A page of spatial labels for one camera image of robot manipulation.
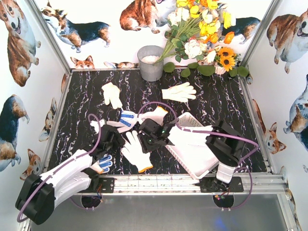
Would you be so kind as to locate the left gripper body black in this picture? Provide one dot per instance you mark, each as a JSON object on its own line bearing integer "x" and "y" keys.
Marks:
{"x": 111, "y": 138}

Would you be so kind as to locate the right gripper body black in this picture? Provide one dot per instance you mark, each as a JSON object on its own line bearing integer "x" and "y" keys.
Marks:
{"x": 146, "y": 130}

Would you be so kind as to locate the yellow dotted white glove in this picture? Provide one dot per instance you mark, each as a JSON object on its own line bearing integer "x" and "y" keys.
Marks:
{"x": 132, "y": 151}

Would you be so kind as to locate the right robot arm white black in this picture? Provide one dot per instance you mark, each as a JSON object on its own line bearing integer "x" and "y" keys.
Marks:
{"x": 224, "y": 142}

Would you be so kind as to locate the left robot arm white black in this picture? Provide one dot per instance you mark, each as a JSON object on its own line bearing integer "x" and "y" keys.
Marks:
{"x": 41, "y": 194}

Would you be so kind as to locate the white perforated storage basket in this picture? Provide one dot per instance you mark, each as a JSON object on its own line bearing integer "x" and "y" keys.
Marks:
{"x": 196, "y": 160}

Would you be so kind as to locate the blue dotted glove front left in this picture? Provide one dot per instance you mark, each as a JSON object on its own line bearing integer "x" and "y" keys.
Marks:
{"x": 103, "y": 164}

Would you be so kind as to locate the blue dotted glove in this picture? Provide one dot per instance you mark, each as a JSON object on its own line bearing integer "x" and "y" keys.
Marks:
{"x": 126, "y": 122}
{"x": 103, "y": 164}

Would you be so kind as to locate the blue dotted glove centre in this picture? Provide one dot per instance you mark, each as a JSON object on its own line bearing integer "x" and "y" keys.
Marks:
{"x": 126, "y": 122}

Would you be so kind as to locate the cream glove back left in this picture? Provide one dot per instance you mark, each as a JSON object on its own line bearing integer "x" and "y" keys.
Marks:
{"x": 111, "y": 95}

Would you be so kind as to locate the cream glove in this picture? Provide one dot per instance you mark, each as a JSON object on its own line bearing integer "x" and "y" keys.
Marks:
{"x": 180, "y": 93}
{"x": 111, "y": 95}

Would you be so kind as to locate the cream glove back right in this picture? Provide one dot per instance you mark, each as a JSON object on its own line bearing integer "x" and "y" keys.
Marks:
{"x": 180, "y": 93}

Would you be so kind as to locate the grey metal bucket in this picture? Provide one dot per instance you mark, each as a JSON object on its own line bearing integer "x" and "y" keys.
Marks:
{"x": 151, "y": 67}

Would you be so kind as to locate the sunflower pot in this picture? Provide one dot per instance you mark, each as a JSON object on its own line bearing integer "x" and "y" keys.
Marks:
{"x": 226, "y": 59}

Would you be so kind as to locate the artificial flower bouquet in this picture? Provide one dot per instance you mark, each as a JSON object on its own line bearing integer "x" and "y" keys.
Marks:
{"x": 193, "y": 27}

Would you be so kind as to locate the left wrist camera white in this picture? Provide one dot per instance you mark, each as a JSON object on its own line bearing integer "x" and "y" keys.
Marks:
{"x": 97, "y": 125}

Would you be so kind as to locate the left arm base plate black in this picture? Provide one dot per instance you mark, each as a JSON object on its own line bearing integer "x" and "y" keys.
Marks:
{"x": 100, "y": 185}

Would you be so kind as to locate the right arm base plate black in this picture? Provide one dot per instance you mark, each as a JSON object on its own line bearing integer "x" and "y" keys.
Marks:
{"x": 212, "y": 184}

